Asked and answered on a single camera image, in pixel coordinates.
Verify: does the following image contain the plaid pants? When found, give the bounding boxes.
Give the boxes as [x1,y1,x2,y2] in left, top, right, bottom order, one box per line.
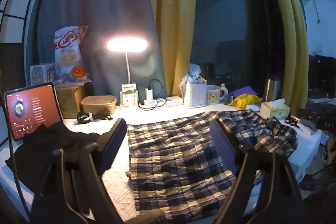
[127,110,298,223]

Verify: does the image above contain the black garment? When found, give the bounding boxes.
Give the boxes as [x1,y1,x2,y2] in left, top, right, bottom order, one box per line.
[5,122,100,193]

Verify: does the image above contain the black scissors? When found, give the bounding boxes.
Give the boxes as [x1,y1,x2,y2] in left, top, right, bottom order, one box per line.
[284,114,300,128]

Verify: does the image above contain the tissue box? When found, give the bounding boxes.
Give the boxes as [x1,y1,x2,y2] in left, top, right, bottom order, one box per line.
[260,98,290,119]

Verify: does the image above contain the tan plastic container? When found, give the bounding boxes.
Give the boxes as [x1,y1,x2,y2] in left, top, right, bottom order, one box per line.
[80,96,117,115]

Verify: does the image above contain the yellow plastic bag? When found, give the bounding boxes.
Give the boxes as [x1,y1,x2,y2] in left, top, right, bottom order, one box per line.
[230,93,260,110]

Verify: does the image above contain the brown cardboard box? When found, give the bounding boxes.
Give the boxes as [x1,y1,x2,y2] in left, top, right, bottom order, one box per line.
[54,81,87,119]

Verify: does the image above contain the purple pouch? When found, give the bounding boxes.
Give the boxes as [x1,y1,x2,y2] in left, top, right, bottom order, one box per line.
[229,86,258,98]

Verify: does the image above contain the steel thermos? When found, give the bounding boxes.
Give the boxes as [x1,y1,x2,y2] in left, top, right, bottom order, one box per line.
[262,74,281,102]

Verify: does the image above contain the white bear mug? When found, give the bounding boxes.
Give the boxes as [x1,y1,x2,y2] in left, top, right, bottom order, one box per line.
[207,85,228,105]

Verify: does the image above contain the white green carton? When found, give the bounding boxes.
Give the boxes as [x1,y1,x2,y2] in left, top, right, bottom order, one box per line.
[120,83,138,109]

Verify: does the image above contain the small honey jar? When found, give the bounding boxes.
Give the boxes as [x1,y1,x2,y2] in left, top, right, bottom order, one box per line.
[220,84,228,95]

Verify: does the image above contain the white plastic basket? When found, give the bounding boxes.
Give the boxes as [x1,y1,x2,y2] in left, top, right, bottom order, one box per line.
[183,83,207,109]

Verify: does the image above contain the small illustrated box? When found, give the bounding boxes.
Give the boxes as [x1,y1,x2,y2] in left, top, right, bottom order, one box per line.
[30,63,56,85]

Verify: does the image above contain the white power strip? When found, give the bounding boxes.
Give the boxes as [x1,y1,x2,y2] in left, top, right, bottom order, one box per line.
[143,96,183,108]

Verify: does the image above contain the snack chip bag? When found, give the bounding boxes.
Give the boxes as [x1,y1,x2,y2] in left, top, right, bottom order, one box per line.
[54,26,88,84]

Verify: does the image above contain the white desk lamp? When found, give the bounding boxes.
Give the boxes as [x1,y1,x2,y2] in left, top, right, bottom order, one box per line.
[107,36,148,84]

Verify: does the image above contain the yellow curtain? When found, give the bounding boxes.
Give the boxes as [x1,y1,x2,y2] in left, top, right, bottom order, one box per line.
[150,0,196,96]

